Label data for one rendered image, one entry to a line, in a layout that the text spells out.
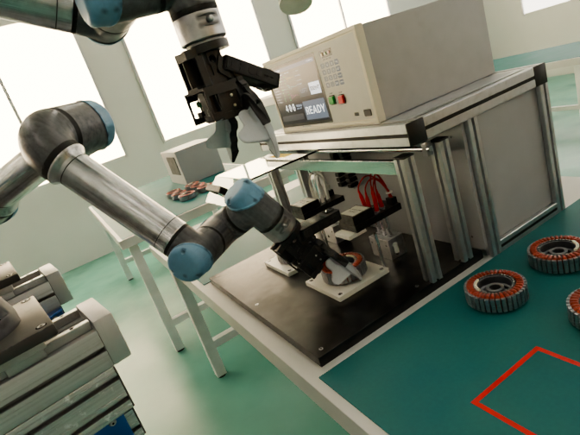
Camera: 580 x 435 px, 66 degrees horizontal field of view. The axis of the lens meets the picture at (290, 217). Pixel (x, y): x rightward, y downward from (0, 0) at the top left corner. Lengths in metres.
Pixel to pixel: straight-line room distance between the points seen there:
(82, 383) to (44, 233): 4.83
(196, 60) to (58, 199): 4.94
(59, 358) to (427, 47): 0.95
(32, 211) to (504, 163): 5.07
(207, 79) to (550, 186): 0.89
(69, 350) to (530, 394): 0.71
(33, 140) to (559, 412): 0.97
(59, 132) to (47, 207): 4.64
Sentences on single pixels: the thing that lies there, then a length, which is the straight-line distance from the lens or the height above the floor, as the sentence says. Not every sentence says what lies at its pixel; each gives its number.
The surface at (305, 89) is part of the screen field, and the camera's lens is 1.19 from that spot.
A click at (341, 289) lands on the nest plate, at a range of 1.06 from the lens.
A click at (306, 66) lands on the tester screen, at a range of 1.16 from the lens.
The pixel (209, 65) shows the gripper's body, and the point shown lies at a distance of 0.75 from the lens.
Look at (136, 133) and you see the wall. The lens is 5.69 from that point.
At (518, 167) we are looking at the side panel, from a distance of 1.18.
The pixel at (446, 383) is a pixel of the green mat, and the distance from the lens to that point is 0.80.
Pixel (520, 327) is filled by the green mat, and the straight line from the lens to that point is 0.89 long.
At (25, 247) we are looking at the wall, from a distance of 5.69.
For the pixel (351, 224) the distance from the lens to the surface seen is 1.07.
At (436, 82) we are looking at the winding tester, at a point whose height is 1.15.
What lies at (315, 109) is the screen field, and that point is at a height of 1.17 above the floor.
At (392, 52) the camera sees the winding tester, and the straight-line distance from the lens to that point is 1.04.
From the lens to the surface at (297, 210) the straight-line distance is 1.29.
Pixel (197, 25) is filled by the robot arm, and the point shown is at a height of 1.38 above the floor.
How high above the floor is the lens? 1.27
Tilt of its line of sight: 17 degrees down
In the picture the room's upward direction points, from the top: 19 degrees counter-clockwise
